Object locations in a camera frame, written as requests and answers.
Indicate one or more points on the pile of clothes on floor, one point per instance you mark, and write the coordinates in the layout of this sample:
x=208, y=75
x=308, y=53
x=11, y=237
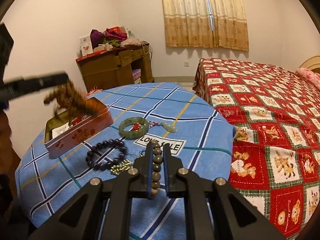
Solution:
x=91, y=92

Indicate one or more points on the beige patterned window curtain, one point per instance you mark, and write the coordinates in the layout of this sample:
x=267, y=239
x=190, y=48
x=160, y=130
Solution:
x=206, y=24

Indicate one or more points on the green jade bangle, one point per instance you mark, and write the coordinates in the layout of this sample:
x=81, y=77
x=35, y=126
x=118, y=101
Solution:
x=133, y=128

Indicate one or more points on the white product box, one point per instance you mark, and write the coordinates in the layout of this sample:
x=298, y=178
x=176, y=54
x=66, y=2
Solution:
x=86, y=45

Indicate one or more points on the brown wooden desk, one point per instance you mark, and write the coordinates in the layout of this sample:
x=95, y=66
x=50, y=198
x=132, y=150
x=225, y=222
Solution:
x=114, y=68

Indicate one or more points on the pink pillow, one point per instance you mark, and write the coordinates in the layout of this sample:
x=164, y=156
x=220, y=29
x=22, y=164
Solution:
x=309, y=76

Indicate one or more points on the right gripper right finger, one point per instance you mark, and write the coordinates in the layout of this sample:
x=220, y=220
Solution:
x=213, y=208

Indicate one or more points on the red patchwork bed cover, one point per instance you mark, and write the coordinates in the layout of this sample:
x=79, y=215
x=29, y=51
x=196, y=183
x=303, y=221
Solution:
x=275, y=161

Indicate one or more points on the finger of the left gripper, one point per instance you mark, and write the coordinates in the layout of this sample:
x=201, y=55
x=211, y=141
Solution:
x=21, y=87

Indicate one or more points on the clothes heap on desk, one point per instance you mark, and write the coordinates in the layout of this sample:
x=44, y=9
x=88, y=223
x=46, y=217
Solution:
x=114, y=37

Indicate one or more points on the blue plaid tablecloth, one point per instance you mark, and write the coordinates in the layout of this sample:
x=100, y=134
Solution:
x=203, y=142

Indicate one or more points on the pink metal jewelry tin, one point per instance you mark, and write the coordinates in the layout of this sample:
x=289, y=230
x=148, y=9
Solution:
x=77, y=133

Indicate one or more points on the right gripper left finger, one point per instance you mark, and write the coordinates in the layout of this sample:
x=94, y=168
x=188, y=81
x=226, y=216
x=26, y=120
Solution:
x=101, y=209

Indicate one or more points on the jade pendant with red cord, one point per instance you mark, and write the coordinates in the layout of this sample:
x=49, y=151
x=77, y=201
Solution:
x=168, y=127

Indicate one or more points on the cream wooden headboard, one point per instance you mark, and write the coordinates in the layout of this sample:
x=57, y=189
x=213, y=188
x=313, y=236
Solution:
x=312, y=64

